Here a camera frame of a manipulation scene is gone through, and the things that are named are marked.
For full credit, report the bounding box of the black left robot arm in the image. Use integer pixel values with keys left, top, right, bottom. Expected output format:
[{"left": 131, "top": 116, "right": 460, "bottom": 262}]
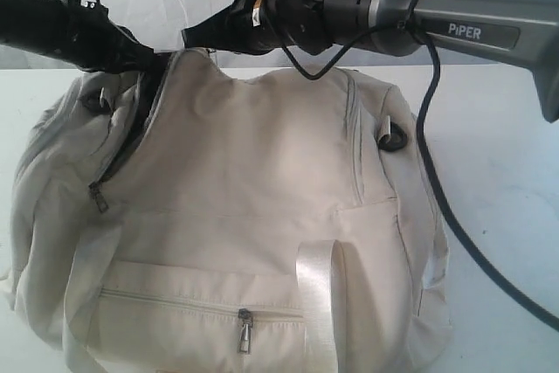
[{"left": 1, "top": 0, "right": 171, "bottom": 126}]

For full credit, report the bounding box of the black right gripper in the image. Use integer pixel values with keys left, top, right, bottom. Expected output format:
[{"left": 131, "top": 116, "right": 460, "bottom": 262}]
[{"left": 181, "top": 0, "right": 280, "bottom": 52}]

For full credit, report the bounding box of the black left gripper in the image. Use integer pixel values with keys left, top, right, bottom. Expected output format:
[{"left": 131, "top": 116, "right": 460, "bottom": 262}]
[{"left": 65, "top": 5, "right": 173, "bottom": 128}]

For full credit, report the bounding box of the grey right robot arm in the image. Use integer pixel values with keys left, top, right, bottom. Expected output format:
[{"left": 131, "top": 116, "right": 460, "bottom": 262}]
[{"left": 183, "top": 0, "right": 558, "bottom": 122}]

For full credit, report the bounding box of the cream duffel bag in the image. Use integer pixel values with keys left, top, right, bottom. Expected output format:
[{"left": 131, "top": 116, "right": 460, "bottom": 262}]
[{"left": 1, "top": 50, "right": 452, "bottom": 372}]

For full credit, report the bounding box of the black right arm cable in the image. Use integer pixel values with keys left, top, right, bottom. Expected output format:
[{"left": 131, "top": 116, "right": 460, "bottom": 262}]
[{"left": 213, "top": 0, "right": 559, "bottom": 330}]

